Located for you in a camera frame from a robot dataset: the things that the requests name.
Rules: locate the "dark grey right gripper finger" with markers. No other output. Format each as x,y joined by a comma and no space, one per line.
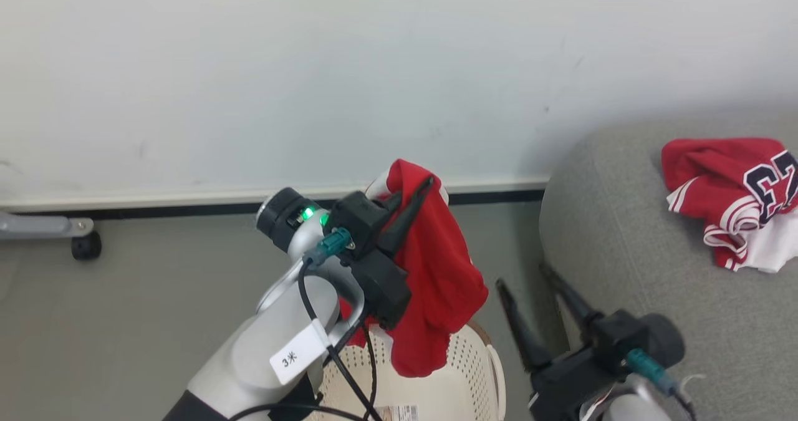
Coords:
522,327
572,299

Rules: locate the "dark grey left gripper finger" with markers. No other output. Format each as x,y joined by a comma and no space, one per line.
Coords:
404,221
393,201

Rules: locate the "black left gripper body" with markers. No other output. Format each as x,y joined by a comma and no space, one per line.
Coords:
380,284

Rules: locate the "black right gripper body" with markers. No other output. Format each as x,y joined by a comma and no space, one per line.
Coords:
573,377

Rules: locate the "plain red garment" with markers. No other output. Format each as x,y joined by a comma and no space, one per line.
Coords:
436,277

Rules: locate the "red white numbered jersey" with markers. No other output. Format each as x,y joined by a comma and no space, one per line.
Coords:
717,178

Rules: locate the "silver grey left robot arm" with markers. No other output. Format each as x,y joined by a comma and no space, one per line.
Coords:
274,333

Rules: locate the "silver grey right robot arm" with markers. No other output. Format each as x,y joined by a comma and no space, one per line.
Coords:
629,408

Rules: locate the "grey fabric sofa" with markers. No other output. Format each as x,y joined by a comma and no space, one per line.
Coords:
636,234

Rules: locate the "white perforated laundry basket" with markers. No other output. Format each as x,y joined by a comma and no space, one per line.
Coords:
461,377

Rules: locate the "white and black skirting board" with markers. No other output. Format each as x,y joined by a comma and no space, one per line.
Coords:
156,203

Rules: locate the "black caster wheel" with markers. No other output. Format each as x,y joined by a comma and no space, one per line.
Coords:
86,246

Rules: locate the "grey metal furniture leg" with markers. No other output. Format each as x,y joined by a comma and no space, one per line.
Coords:
37,226

